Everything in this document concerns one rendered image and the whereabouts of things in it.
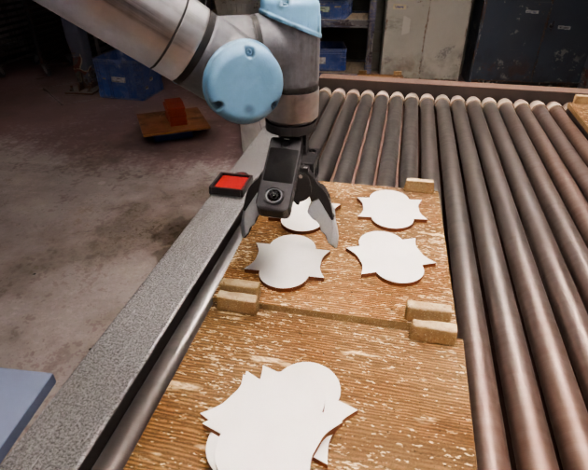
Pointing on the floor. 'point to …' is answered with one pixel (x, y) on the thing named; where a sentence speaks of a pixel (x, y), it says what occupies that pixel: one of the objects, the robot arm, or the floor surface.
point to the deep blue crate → (125, 77)
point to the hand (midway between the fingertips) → (287, 245)
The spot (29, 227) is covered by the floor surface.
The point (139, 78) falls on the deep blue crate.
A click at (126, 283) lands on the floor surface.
